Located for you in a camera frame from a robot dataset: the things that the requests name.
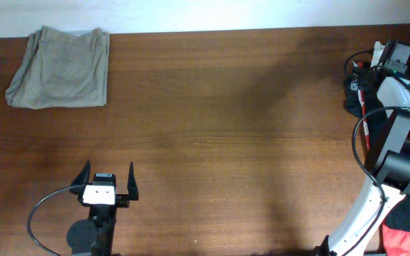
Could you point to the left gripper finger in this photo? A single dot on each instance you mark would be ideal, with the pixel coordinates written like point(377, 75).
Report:
point(133, 192)
point(83, 177)

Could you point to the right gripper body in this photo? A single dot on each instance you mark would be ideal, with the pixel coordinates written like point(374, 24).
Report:
point(365, 72)

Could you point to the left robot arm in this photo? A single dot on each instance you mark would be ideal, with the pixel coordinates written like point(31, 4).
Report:
point(94, 235)

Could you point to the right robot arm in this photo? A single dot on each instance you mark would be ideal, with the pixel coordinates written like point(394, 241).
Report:
point(374, 201)

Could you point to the dark garment under red shirt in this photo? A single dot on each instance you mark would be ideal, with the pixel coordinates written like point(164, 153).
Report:
point(352, 103)

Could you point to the folded khaki trousers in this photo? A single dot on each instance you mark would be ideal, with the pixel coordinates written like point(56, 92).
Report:
point(61, 69)

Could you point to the red printed t-shirt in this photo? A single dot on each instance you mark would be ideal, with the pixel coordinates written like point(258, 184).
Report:
point(404, 243)

